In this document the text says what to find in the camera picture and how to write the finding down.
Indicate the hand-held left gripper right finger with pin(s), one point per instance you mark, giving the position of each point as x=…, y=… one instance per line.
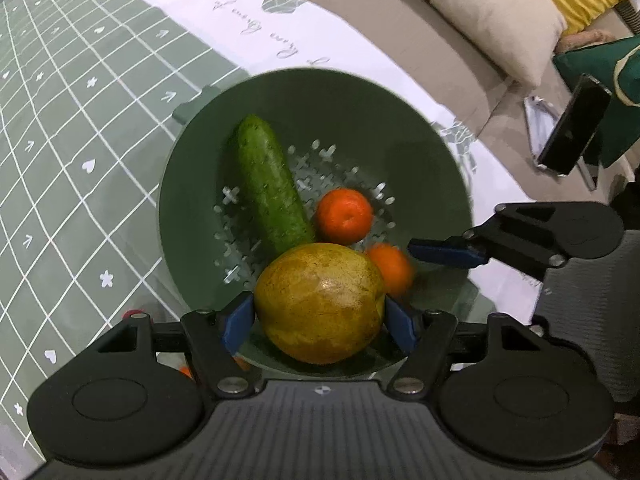
x=400, y=325

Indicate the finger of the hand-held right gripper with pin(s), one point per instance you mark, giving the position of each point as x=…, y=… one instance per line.
x=445, y=252

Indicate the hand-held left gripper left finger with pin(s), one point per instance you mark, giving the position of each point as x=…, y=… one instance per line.
x=239, y=322

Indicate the orange tangerine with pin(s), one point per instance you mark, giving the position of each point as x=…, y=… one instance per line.
x=396, y=270
x=345, y=216
x=185, y=372
x=242, y=363

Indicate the yellow-green pear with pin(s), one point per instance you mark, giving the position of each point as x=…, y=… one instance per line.
x=320, y=305

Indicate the green colander bowl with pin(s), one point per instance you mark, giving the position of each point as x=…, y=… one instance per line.
x=210, y=160

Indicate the black smartphone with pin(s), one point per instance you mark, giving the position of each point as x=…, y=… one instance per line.
x=575, y=125

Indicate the dark green cushion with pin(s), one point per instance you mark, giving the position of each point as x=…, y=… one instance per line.
x=625, y=110

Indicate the green cucumber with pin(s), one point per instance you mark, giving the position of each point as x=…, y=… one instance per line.
x=270, y=185

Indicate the tan cushion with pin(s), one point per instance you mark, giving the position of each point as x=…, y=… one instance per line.
x=585, y=41

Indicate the beige sofa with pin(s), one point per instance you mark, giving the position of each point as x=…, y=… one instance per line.
x=400, y=35

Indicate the beige cushion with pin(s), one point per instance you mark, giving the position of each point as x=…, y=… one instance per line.
x=475, y=10

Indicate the green checked tablecloth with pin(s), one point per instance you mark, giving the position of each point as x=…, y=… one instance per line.
x=75, y=110

